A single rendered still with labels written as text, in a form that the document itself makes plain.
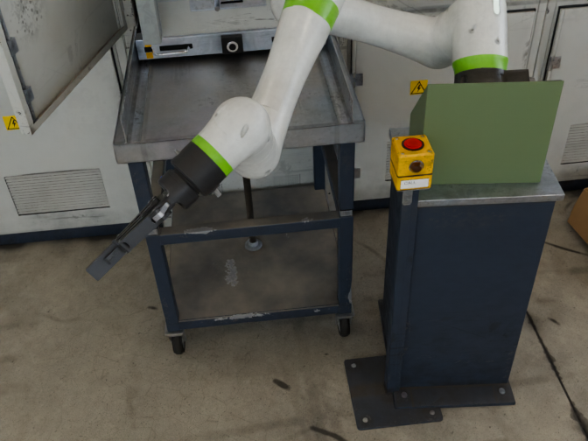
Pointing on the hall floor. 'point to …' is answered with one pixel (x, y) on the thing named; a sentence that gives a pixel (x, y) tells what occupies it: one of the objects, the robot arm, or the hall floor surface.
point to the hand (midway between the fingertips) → (105, 261)
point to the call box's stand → (404, 251)
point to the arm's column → (466, 289)
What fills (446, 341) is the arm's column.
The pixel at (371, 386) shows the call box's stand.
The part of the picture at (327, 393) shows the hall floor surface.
